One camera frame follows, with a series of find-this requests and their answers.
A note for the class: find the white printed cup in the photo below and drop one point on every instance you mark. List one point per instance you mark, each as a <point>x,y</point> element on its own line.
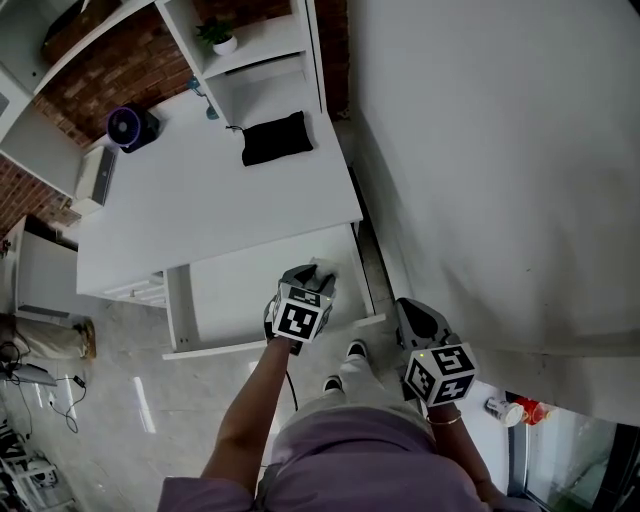
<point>505,411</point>

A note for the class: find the person's right forearm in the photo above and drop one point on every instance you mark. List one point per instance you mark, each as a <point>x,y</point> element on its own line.
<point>462,450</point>

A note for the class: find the white shelf unit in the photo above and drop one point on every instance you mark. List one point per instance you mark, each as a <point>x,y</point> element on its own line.
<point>260,55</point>

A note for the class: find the white item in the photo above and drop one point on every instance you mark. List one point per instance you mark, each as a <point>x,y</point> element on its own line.
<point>325,268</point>

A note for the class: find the teal desk lamp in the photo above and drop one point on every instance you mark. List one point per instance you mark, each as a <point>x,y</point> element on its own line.
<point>204,100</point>

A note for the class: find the black purple desk fan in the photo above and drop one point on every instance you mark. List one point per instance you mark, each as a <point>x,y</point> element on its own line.
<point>131,127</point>

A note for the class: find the white box appliance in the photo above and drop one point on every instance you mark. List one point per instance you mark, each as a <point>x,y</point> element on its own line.
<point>95,177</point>

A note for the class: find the person's left forearm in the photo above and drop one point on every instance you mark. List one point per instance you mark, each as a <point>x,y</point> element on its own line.
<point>245,425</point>

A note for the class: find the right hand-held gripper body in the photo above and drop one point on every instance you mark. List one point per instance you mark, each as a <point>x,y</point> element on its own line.
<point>435,367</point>

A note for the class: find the person's lilac shirt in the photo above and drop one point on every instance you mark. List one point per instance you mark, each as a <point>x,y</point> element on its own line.
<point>345,465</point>

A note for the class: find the red cup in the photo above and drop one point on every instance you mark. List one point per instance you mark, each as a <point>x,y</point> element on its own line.
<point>535,410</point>

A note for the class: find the person's beige trousers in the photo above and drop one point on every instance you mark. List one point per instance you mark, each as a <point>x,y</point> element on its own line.
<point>357,385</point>

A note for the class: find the black fabric pouch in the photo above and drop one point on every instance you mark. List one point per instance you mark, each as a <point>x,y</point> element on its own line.
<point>276,140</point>

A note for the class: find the potted green plant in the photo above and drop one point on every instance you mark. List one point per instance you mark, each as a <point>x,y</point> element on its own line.
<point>220,36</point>

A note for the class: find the white desk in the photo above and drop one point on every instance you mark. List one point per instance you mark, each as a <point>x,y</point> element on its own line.
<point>200,200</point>

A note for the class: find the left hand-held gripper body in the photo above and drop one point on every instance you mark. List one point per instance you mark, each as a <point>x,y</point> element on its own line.
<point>299,317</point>

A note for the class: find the white drawer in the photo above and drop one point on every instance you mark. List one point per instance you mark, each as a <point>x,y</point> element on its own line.
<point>260,295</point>

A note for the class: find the brown paper bag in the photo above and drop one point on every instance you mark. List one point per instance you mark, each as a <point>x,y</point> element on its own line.
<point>50,337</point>

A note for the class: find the black and white shoe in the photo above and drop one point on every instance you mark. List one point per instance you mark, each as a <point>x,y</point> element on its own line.
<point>356,348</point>
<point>332,384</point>

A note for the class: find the grey laptop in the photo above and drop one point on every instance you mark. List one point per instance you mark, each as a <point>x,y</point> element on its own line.
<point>31,374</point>

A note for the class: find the white low cabinet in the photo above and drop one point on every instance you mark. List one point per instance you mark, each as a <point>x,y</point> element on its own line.
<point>42,272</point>

